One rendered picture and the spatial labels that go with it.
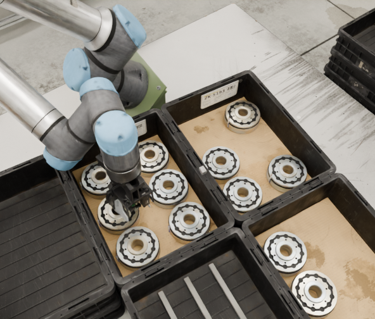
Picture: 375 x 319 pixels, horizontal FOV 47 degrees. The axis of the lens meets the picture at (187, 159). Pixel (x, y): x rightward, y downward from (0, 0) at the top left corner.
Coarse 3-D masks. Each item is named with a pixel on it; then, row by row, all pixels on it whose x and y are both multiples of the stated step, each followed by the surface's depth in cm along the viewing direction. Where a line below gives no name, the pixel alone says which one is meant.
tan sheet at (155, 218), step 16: (80, 176) 115; (192, 192) 113; (96, 208) 110; (144, 208) 110; (160, 208) 110; (144, 224) 108; (160, 224) 108; (112, 240) 105; (160, 240) 106; (160, 256) 103; (128, 272) 101
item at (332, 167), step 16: (224, 80) 122; (256, 80) 122; (192, 96) 118; (272, 96) 118; (288, 112) 115; (176, 128) 112; (208, 176) 104; (320, 176) 104; (288, 192) 102; (256, 208) 99; (240, 224) 99
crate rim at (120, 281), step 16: (144, 112) 115; (160, 112) 115; (192, 160) 107; (80, 208) 99; (224, 208) 99; (224, 224) 97; (96, 240) 95; (176, 256) 93; (112, 272) 91; (144, 272) 91
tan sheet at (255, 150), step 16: (208, 112) 128; (224, 112) 128; (192, 128) 125; (208, 128) 125; (224, 128) 125; (256, 128) 125; (192, 144) 121; (208, 144) 122; (224, 144) 122; (240, 144) 122; (256, 144) 122; (272, 144) 122; (240, 160) 119; (256, 160) 119; (240, 176) 116; (256, 176) 116; (272, 192) 113
